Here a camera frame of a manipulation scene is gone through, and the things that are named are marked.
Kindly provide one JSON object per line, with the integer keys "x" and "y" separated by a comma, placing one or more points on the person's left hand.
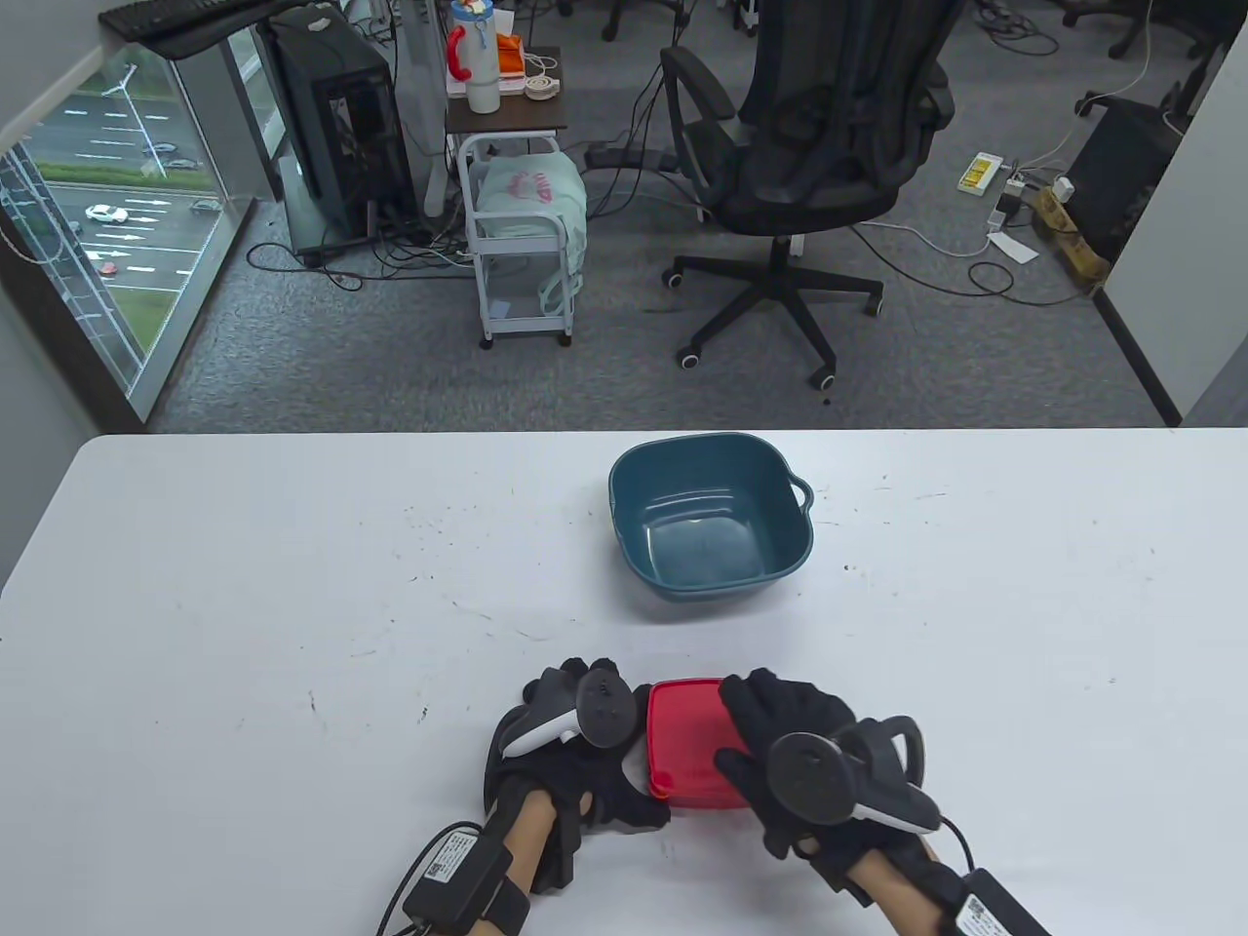
{"x": 604, "y": 790}

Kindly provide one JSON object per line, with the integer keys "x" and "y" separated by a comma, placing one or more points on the person's right hand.
{"x": 780, "y": 707}

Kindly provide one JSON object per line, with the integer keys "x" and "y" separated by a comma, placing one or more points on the red container lid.
{"x": 687, "y": 741}

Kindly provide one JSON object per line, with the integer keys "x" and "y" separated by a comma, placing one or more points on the teal plastic basin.
{"x": 702, "y": 546}

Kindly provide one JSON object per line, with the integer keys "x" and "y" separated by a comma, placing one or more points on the person's left forearm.
{"x": 533, "y": 829}

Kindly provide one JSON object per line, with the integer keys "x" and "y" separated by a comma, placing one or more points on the black white left controller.
{"x": 604, "y": 707}

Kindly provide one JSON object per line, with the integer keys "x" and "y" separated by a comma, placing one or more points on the black left wrist sensor box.
{"x": 453, "y": 873}

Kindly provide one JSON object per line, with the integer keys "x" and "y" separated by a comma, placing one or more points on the black wrist sensor box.
{"x": 453, "y": 873}
{"x": 994, "y": 912}

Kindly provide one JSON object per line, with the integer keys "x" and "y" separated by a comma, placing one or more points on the black right wrist sensor box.
{"x": 994, "y": 912}

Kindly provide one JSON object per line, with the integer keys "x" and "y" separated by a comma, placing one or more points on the white paper sheet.
{"x": 1014, "y": 248}

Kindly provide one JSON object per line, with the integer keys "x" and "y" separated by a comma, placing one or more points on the black office chair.
{"x": 809, "y": 185}

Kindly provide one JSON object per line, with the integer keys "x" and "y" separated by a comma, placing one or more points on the brown cardboard box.
{"x": 1072, "y": 249}

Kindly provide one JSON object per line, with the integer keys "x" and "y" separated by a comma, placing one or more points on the pale green plastic bag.
{"x": 531, "y": 195}

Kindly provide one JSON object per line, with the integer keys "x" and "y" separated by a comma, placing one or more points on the white yellow power strip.
{"x": 980, "y": 173}

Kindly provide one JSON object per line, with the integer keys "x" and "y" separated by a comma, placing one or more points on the black power strip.
{"x": 624, "y": 156}

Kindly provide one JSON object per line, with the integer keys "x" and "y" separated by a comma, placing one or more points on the white charger adapter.
{"x": 1063, "y": 189}

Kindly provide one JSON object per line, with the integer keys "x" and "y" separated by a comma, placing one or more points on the black case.
{"x": 1121, "y": 175}

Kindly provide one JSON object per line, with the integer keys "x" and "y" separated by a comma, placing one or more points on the white rolling cart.
{"x": 507, "y": 122}

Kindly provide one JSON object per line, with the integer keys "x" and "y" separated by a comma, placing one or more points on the orange box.
{"x": 509, "y": 57}

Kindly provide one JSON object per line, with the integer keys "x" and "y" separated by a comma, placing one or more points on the black chair base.
{"x": 612, "y": 19}
{"x": 1131, "y": 34}

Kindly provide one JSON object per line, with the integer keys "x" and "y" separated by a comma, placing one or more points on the white desk leg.
{"x": 419, "y": 97}

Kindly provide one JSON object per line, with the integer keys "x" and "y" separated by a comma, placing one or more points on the black computer tower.
{"x": 341, "y": 117}

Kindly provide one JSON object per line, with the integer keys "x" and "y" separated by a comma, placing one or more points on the glass window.
{"x": 117, "y": 195}

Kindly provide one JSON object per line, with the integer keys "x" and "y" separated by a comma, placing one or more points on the black keyboard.
{"x": 175, "y": 19}

